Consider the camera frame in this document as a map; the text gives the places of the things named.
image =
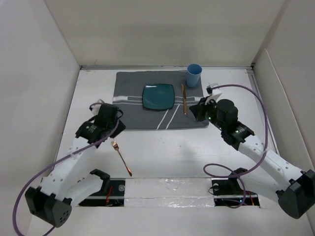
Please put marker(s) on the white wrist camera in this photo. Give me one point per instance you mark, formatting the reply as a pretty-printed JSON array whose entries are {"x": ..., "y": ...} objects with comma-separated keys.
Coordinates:
[
  {"x": 94, "y": 108},
  {"x": 214, "y": 92}
]

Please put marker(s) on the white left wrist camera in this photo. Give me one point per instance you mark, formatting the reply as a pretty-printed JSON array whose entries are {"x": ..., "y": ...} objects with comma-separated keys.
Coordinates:
[{"x": 94, "y": 108}]

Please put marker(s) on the copper fork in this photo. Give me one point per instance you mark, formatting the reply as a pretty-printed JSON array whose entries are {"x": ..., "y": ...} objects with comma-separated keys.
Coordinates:
[{"x": 117, "y": 149}]

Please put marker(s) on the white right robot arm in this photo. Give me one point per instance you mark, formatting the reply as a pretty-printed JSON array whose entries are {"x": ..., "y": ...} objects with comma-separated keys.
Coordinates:
[{"x": 293, "y": 189}]

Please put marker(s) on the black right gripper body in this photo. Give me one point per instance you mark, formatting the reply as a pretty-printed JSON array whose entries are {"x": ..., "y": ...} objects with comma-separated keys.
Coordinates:
[{"x": 207, "y": 112}]

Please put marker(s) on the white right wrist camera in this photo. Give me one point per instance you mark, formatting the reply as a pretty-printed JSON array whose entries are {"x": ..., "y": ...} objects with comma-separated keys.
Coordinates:
[{"x": 214, "y": 92}]

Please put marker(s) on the teal square plate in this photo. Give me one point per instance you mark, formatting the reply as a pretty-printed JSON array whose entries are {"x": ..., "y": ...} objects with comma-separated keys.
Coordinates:
[{"x": 158, "y": 97}]

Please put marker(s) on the blue plastic cup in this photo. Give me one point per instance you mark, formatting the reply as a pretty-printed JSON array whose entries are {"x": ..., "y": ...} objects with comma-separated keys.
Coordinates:
[{"x": 193, "y": 75}]

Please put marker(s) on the grey striped placemat cloth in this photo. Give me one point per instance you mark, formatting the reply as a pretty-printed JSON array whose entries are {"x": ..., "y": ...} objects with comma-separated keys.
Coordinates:
[{"x": 128, "y": 93}]

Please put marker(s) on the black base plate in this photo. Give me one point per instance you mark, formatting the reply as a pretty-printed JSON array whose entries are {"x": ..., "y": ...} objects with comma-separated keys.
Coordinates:
[
  {"x": 228, "y": 193},
  {"x": 111, "y": 196}
]

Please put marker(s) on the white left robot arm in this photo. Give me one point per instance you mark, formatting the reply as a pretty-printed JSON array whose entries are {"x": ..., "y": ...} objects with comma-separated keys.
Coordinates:
[{"x": 69, "y": 183}]

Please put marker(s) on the copper knife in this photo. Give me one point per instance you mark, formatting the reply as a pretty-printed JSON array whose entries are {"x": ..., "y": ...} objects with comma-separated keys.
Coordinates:
[{"x": 184, "y": 99}]

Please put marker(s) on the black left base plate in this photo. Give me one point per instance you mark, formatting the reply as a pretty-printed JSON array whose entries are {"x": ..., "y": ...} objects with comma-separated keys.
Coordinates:
[{"x": 111, "y": 196}]

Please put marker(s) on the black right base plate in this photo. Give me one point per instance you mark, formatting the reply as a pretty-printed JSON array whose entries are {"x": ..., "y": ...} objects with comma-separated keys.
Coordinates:
[{"x": 228, "y": 193}]

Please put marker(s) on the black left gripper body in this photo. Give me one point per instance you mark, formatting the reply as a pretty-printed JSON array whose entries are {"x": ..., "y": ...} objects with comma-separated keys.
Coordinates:
[{"x": 120, "y": 128}]

